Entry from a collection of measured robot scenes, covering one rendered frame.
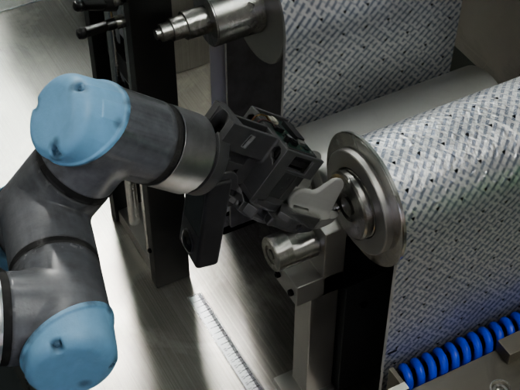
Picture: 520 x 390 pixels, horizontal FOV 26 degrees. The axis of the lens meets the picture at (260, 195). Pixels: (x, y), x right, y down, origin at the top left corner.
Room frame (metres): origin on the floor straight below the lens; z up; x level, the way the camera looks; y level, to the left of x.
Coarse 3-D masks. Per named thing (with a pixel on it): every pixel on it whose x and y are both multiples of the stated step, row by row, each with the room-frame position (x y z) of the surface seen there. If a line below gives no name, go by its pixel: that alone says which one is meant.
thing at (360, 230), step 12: (348, 168) 0.83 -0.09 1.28; (348, 180) 0.80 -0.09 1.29; (360, 180) 0.80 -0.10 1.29; (348, 192) 0.80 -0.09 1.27; (360, 192) 0.79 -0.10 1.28; (348, 204) 0.80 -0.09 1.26; (360, 204) 0.78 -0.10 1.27; (372, 204) 0.78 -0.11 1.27; (348, 216) 0.80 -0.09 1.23; (360, 216) 0.78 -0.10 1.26; (372, 216) 0.78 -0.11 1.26; (348, 228) 0.80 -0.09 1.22; (360, 228) 0.78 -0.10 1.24; (372, 228) 0.78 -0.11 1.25; (360, 240) 0.78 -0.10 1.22
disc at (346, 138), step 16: (336, 144) 0.86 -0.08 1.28; (352, 144) 0.84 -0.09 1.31; (368, 144) 0.82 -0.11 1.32; (368, 160) 0.81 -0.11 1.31; (384, 176) 0.78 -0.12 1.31; (400, 208) 0.76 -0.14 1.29; (400, 224) 0.75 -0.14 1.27; (400, 240) 0.75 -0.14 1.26; (368, 256) 0.79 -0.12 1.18; (384, 256) 0.77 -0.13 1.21; (400, 256) 0.75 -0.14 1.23
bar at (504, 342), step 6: (510, 336) 0.79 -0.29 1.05; (516, 336) 0.79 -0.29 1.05; (498, 342) 0.78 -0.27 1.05; (504, 342) 0.78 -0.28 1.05; (510, 342) 0.78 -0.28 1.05; (516, 342) 0.78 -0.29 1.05; (498, 348) 0.78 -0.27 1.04; (504, 348) 0.78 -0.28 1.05; (510, 348) 0.78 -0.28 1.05; (516, 348) 0.78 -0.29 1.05; (504, 354) 0.77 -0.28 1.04; (510, 354) 0.77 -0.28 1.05; (516, 354) 0.77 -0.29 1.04; (510, 360) 0.77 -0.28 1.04; (516, 360) 0.77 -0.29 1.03
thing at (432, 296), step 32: (512, 224) 0.83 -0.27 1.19; (448, 256) 0.79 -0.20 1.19; (480, 256) 0.81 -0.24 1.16; (512, 256) 0.83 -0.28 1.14; (416, 288) 0.77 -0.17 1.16; (448, 288) 0.79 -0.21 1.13; (480, 288) 0.82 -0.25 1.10; (512, 288) 0.84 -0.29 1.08; (416, 320) 0.78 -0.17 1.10; (448, 320) 0.80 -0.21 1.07; (480, 320) 0.82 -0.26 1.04; (384, 352) 0.76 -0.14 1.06; (416, 352) 0.78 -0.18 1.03
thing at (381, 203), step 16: (336, 160) 0.84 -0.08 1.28; (352, 160) 0.82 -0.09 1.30; (368, 176) 0.79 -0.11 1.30; (368, 192) 0.79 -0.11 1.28; (384, 192) 0.78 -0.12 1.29; (384, 208) 0.77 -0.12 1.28; (384, 224) 0.76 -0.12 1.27; (352, 240) 0.81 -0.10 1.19; (368, 240) 0.78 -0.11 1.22; (384, 240) 0.76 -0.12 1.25
